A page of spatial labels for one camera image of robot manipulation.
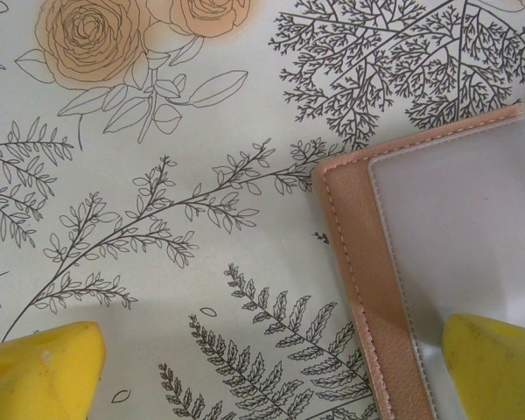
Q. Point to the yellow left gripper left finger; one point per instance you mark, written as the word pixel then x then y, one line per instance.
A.
pixel 35 380

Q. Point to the small brown box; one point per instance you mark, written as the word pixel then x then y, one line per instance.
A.
pixel 354 227

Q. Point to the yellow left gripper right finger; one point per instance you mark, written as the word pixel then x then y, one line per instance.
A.
pixel 499 376

